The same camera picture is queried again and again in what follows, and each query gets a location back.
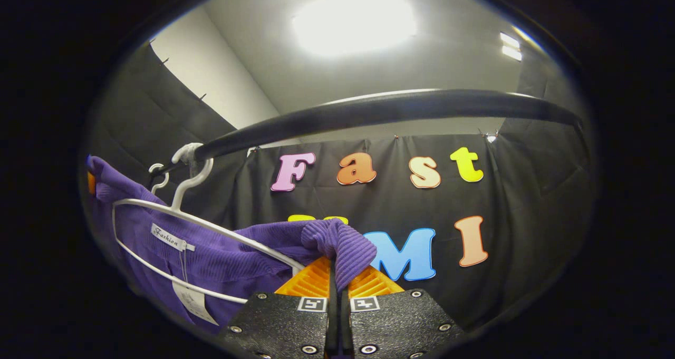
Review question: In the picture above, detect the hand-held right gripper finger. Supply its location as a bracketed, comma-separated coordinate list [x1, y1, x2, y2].
[219, 256, 339, 359]
[340, 267, 465, 359]

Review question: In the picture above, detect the white wire clothes hanger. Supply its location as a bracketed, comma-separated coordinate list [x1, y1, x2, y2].
[112, 143, 306, 304]
[149, 163, 170, 195]

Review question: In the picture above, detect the black metal clothes rack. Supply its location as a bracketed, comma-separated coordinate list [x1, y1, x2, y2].
[148, 89, 583, 186]

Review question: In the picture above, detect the large ceiling light panel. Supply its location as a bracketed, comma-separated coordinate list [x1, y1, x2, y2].
[292, 0, 418, 58]

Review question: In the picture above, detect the small ceiling light panel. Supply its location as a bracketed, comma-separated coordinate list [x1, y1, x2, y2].
[499, 31, 524, 62]

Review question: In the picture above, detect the purple corduroy jacket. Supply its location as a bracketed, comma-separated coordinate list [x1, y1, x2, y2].
[87, 156, 378, 333]

